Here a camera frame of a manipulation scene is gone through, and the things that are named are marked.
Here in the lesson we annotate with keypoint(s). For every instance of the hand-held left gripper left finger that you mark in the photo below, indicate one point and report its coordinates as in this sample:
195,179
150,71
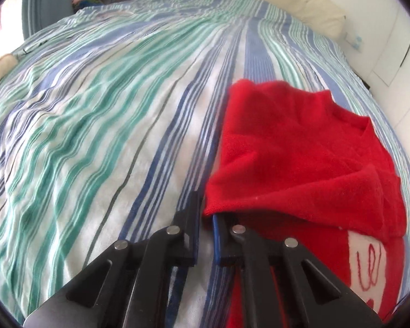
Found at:
189,232

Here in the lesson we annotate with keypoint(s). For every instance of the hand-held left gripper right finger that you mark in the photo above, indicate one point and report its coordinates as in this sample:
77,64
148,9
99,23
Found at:
220,239

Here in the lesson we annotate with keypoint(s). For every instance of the red sweater with white dog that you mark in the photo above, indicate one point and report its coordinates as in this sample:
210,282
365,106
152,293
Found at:
293,143

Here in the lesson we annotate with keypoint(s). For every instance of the bed with striped sheet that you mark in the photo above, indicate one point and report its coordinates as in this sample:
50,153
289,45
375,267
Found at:
106,126

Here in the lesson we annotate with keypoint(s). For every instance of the blue curtain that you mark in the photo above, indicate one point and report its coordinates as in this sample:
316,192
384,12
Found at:
44,0

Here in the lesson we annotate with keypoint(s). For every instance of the wall socket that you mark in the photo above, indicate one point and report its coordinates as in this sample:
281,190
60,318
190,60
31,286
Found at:
356,41

